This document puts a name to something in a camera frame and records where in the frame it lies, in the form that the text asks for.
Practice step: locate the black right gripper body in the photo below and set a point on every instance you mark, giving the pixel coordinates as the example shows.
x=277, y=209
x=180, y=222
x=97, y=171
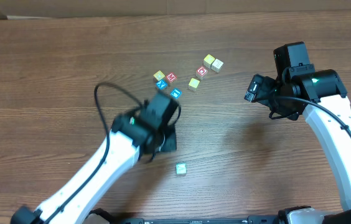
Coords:
x=264, y=94

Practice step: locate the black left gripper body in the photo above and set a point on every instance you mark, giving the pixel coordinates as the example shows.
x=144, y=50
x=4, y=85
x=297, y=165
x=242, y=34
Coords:
x=169, y=143

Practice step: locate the yellow green picture block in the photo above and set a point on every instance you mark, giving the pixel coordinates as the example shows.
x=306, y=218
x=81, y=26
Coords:
x=181, y=169

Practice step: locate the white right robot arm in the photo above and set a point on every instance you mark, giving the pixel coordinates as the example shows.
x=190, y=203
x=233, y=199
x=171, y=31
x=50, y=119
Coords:
x=321, y=98

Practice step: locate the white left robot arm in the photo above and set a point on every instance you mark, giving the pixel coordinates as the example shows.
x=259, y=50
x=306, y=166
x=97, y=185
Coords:
x=129, y=138

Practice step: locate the blue X letter block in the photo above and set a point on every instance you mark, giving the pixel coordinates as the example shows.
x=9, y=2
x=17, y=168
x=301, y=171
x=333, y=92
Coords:
x=161, y=85

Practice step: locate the red M letter block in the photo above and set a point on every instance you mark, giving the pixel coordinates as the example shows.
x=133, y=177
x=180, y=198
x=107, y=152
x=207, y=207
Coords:
x=171, y=78

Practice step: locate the yellow smiley block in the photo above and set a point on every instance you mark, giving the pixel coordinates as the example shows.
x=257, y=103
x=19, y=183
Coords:
x=193, y=84

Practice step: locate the yellow G letter block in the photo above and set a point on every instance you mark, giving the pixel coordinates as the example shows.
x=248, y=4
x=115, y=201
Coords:
x=158, y=76

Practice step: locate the white letter block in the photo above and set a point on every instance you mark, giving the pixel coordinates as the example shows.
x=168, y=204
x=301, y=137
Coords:
x=217, y=65

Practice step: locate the red picture block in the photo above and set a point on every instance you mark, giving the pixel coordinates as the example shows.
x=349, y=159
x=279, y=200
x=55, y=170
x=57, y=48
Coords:
x=201, y=72

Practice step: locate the yellow top block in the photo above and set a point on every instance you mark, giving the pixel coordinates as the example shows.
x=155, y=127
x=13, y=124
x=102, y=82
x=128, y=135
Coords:
x=208, y=61

